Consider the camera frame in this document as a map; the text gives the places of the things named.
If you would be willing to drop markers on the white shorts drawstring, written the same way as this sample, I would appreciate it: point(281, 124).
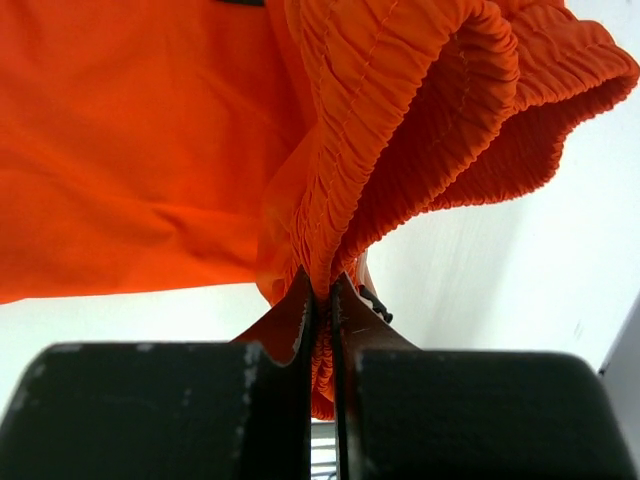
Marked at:
point(366, 291)

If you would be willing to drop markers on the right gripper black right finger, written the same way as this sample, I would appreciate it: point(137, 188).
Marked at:
point(406, 413)

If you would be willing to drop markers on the orange shorts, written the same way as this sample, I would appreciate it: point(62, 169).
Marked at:
point(156, 145)

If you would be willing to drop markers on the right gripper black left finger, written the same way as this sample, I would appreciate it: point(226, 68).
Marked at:
point(236, 410)

